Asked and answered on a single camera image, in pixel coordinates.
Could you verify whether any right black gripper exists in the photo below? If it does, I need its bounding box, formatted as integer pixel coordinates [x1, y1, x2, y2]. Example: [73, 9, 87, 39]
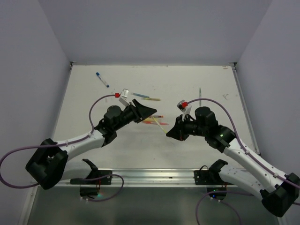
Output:
[166, 112, 208, 141]

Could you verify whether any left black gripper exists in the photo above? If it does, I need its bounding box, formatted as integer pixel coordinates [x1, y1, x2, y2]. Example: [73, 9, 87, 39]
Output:
[113, 99, 156, 131]

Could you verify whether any yellow thin pen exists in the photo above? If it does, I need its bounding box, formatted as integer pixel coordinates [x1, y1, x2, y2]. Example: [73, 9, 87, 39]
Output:
[151, 116, 167, 134]

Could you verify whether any green thin pen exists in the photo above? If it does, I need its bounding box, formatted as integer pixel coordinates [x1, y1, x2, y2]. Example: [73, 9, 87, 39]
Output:
[199, 88, 202, 107]

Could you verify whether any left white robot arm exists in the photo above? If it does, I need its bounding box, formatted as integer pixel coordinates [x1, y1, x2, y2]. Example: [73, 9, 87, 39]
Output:
[25, 99, 157, 190]

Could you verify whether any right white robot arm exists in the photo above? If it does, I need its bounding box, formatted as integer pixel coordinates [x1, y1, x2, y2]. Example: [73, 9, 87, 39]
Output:
[166, 107, 300, 218]

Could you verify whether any yellow gold highlighter pen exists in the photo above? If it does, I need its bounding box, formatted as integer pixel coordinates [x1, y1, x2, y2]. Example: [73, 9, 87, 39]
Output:
[142, 97, 161, 101]

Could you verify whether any blue highlighter pen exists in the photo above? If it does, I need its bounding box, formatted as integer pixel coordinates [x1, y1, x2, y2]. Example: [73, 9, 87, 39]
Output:
[131, 92, 150, 98]

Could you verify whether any blue white marker pen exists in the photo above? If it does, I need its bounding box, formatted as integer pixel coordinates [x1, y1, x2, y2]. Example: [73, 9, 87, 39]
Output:
[96, 72, 109, 88]

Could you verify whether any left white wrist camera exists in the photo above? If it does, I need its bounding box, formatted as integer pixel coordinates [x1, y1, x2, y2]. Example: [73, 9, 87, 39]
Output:
[119, 89, 130, 106]

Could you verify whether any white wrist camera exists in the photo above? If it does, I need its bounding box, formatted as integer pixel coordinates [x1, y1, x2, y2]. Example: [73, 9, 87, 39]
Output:
[119, 89, 130, 106]
[177, 100, 192, 120]

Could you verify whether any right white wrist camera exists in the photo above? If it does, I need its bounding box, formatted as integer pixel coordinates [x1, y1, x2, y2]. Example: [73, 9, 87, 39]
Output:
[177, 100, 192, 120]

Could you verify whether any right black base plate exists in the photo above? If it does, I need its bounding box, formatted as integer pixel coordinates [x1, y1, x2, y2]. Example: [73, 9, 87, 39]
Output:
[194, 170, 224, 185]

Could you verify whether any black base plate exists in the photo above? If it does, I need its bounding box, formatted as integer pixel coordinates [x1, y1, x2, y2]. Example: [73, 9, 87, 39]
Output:
[194, 170, 224, 185]
[70, 170, 113, 185]

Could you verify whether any aluminium front rail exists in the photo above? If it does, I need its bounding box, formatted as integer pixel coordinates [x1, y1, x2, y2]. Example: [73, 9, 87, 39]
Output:
[30, 166, 278, 188]

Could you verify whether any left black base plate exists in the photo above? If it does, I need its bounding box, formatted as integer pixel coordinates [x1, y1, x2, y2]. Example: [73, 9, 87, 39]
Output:
[70, 170, 113, 185]

